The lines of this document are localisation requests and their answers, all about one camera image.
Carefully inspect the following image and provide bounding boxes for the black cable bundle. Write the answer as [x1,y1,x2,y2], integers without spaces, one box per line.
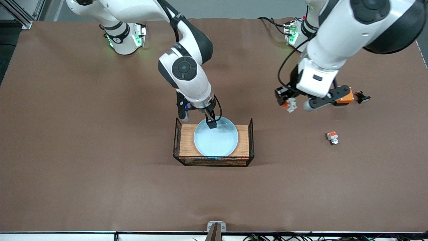
[242,232,428,241]

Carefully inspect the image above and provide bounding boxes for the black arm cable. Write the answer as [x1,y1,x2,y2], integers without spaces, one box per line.
[157,0,222,118]
[278,37,311,88]

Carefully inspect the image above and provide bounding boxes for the black base power cable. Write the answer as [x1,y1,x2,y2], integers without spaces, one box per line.
[257,16,289,36]

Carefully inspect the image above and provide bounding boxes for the red push button black body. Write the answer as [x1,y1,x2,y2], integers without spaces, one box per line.
[355,90,371,104]

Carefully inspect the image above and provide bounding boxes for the brown table cover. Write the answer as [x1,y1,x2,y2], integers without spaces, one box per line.
[0,17,428,233]

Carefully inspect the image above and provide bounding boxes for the black wire basket wooden base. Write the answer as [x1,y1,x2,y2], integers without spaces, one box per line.
[173,117,255,167]

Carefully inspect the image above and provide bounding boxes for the aluminium frame profile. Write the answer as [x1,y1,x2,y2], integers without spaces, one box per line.
[0,0,46,30]

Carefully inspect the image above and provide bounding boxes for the orange button box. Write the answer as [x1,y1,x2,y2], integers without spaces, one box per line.
[333,86,354,106]

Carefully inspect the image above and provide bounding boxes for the white table edge rail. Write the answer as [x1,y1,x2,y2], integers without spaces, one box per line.
[0,231,428,241]

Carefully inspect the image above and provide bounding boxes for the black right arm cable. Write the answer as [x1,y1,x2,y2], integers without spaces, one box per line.
[157,0,222,118]

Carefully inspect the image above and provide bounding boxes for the light blue round plate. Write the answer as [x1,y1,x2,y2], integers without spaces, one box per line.
[194,116,239,157]

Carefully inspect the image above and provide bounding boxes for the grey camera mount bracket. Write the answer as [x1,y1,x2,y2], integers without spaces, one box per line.
[205,221,226,241]

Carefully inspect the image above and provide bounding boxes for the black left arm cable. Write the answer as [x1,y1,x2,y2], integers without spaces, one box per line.
[278,37,311,88]

